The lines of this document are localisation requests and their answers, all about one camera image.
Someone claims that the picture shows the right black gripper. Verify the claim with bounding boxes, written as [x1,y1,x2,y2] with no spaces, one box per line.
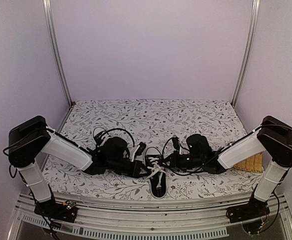
[159,150,204,173]

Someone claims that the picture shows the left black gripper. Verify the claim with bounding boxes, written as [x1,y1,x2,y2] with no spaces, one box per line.
[107,158,152,179]

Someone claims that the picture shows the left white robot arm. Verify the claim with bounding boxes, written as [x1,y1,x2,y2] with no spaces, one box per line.
[2,115,150,217]

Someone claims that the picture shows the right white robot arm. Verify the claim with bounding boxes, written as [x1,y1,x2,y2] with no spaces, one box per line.
[160,116,292,218]

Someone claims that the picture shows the floral patterned table mat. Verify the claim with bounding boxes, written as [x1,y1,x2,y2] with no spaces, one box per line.
[42,99,262,201]

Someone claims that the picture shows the woven bamboo tray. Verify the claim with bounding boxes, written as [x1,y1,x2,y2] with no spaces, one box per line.
[220,139,265,173]

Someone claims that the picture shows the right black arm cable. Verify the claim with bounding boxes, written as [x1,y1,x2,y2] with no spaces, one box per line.
[162,137,219,176]

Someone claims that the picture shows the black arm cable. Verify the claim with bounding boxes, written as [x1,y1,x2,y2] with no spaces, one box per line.
[102,128,136,148]
[162,137,219,176]

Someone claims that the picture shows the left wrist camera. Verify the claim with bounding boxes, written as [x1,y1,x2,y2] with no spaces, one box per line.
[130,142,146,162]

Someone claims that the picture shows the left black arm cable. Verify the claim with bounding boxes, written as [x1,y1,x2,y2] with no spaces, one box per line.
[102,128,136,148]

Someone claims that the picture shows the front aluminium rail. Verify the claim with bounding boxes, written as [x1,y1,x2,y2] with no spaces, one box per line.
[10,192,292,240]

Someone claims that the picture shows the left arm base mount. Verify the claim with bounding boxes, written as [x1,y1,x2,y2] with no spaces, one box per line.
[34,195,78,223]

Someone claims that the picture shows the right aluminium frame post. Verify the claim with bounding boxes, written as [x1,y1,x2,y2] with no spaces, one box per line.
[231,0,261,109]

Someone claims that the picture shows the aluminium frame post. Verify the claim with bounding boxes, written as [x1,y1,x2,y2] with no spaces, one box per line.
[42,0,73,107]
[231,0,261,109]

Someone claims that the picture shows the left aluminium frame post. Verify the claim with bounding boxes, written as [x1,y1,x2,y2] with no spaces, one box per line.
[42,0,73,107]

